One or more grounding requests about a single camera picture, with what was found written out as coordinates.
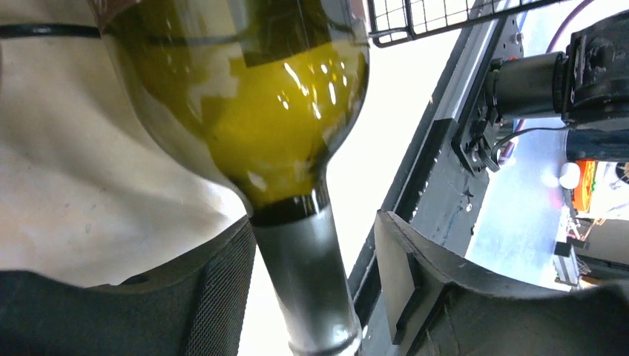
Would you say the black wire wine rack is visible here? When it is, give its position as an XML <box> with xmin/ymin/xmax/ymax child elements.
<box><xmin>0</xmin><ymin>0</ymin><xmax>566</xmax><ymax>49</ymax></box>

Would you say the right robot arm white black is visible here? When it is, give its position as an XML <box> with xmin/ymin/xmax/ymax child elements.
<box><xmin>452</xmin><ymin>11</ymin><xmax>628</xmax><ymax>174</ymax></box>

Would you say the green wine bottle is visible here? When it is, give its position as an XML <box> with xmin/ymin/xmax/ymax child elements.
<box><xmin>89</xmin><ymin>1</ymin><xmax>369</xmax><ymax>355</ymax></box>

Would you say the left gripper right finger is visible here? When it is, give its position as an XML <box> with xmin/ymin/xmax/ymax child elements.
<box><xmin>374</xmin><ymin>211</ymin><xmax>628</xmax><ymax>355</ymax></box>

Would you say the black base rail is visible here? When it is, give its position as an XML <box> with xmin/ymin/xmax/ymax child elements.
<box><xmin>346</xmin><ymin>14</ymin><xmax>524</xmax><ymax>356</ymax></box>

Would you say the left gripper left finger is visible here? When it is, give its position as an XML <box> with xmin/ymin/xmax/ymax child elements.
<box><xmin>1</xmin><ymin>218</ymin><xmax>256</xmax><ymax>355</ymax></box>

